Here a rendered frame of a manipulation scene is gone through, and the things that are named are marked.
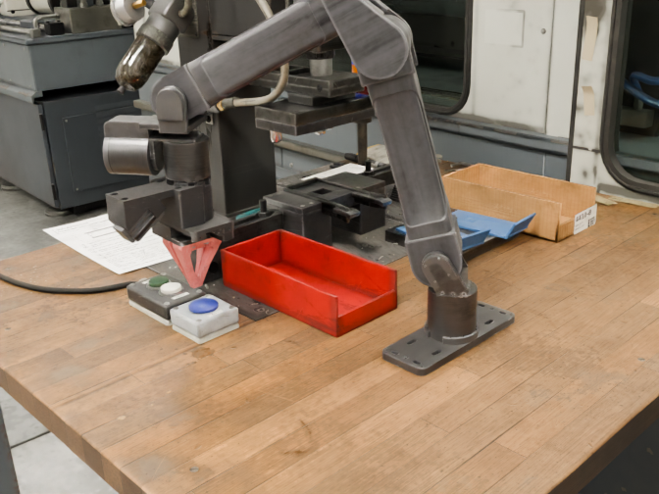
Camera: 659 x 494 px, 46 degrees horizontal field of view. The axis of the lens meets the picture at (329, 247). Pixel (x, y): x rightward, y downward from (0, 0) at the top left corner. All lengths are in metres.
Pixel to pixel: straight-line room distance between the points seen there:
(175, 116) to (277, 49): 0.14
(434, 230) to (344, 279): 0.26
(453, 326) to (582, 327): 0.19
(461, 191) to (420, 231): 0.52
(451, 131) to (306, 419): 1.17
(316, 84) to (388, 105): 0.38
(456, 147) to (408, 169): 1.01
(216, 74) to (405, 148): 0.24
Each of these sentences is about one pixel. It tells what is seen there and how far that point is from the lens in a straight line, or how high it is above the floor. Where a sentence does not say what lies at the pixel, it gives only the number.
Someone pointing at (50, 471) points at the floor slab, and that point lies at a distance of 2.44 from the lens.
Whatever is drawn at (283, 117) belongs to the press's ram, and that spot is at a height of 1.13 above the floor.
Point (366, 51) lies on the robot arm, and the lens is 0.88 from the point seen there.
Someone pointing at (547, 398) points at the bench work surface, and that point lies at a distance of 0.93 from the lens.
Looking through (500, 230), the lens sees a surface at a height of 0.92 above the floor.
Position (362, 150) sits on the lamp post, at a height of 0.98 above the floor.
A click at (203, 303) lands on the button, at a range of 1.07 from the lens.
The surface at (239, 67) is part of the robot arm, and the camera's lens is 0.93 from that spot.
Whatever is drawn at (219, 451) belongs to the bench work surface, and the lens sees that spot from 0.84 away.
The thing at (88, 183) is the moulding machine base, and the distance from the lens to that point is 4.47.
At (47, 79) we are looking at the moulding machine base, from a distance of 4.31.
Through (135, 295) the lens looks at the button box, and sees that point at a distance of 1.15.
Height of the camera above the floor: 1.39
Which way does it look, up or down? 22 degrees down
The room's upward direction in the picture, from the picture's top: 2 degrees counter-clockwise
